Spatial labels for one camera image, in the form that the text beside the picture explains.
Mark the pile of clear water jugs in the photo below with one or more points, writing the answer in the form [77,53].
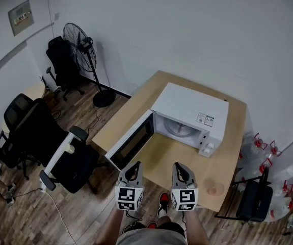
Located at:
[278,200]

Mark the black folding chair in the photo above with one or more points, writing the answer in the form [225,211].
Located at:
[254,200]

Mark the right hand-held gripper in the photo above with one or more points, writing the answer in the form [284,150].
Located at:
[184,196]

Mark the glass microwave turntable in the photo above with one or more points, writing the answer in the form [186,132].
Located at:
[180,127]

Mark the grey wall control panel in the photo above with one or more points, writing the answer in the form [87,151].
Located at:
[21,18]

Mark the clear glass cup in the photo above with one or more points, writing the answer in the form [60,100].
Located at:
[214,187]

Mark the white microwave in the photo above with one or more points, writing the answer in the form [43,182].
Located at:
[187,103]

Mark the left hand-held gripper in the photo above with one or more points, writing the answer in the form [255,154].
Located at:
[129,196]

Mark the grey wall switch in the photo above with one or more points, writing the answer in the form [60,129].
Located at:
[56,16]

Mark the person's left forearm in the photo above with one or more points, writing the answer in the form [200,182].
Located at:
[111,226]

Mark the black mesh office chair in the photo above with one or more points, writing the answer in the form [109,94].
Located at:
[31,134]

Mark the red black white shoe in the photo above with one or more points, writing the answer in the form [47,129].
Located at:
[152,224]
[163,203]

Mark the person's right forearm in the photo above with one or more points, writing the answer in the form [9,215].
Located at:
[197,226]

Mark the person's grey shorts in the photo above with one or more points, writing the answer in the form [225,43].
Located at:
[151,237]

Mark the small grey floor device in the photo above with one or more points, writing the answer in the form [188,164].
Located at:
[10,195]

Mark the black office chair white frame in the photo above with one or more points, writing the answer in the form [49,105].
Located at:
[77,162]

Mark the black high-back office chair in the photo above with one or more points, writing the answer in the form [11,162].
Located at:
[60,60]

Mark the black standing fan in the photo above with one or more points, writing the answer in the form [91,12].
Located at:
[82,50]

